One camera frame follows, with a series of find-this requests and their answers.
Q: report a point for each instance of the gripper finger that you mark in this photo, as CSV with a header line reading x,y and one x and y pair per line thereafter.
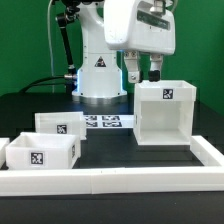
x,y
155,67
131,59

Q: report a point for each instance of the white drawer cabinet box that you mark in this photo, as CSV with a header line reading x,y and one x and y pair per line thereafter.
x,y
163,112

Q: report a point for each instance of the white front drawer tray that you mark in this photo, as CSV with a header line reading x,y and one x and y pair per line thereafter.
x,y
40,151

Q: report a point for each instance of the white drawer tray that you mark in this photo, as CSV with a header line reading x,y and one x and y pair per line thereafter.
x,y
40,151
73,123

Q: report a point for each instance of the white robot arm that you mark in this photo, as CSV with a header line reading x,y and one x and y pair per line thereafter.
x,y
99,78

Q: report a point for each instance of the white rear drawer tray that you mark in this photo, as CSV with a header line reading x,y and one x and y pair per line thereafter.
x,y
73,123

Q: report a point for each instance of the fiducial marker sheet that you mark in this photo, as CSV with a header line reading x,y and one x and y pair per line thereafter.
x,y
109,121

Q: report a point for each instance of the white L-shaped border fence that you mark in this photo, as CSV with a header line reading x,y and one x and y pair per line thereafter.
x,y
208,176

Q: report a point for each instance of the white block at left edge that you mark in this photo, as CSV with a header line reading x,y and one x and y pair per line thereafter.
x,y
3,143

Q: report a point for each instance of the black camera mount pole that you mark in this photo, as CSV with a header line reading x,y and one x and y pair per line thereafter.
x,y
63,19

